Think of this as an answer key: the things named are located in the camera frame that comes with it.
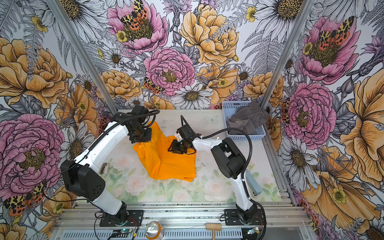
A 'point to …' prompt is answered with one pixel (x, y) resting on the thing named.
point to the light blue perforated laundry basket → (228, 108)
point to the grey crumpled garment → (249, 117)
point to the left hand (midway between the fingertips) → (145, 143)
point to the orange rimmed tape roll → (154, 230)
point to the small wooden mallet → (213, 227)
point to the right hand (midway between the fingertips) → (170, 153)
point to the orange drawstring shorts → (161, 164)
